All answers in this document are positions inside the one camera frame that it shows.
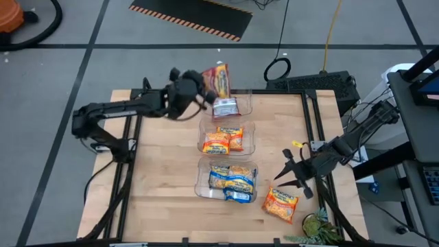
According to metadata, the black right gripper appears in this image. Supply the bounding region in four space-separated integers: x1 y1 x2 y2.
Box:
273 148 339 200

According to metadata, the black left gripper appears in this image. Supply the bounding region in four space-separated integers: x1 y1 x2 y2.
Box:
166 67 219 120

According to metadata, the red beef ramen packet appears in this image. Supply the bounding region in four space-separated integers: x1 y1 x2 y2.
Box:
201 64 231 99

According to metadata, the silver packet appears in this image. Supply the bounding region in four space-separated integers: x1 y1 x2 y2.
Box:
212 97 240 118

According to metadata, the blue soy sauce ramen packet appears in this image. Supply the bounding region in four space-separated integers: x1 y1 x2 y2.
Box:
222 187 253 204
224 165 257 195
208 165 230 189

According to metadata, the orange chicken ramen packet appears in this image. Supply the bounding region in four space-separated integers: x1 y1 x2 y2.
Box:
216 126 244 152
202 132 231 155
262 187 299 224

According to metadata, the clear plastic bin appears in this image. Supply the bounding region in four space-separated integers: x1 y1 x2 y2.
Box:
194 156 259 203
202 89 254 119
197 119 257 157

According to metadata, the succulent plant in pot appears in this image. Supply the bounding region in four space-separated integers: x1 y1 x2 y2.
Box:
284 207 344 245

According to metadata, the black hazard striped mat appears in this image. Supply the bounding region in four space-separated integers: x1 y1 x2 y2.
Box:
128 0 254 43

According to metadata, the black computer case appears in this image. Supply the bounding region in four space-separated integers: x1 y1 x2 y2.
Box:
265 70 361 117

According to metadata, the white plastic container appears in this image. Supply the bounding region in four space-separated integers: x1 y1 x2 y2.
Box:
358 62 433 152

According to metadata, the dark grey desk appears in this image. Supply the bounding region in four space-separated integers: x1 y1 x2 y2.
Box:
387 68 439 237

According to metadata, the black keyboard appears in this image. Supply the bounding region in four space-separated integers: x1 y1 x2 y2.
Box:
422 166 439 206

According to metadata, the black monitor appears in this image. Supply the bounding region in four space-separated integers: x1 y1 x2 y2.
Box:
410 73 439 107

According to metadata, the orange vacuum cleaner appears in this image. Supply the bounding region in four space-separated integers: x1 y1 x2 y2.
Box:
0 0 39 47

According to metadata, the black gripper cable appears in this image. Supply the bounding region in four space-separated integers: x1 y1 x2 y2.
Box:
163 101 206 121

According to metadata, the black looped cable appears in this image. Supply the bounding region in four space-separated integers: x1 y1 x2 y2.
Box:
263 0 292 82

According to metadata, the black aluminium table frame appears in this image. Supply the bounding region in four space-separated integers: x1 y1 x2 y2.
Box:
82 88 370 247

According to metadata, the black tangled cable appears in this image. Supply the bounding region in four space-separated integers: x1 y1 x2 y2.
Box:
228 0 275 10

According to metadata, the yellow power cable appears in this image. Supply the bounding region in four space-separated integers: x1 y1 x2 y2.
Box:
322 0 344 73

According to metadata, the black arm base cable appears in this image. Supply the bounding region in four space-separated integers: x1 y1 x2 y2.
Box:
83 159 116 207

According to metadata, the black vacuum hose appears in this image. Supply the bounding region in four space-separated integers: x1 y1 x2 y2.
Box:
0 0 64 52

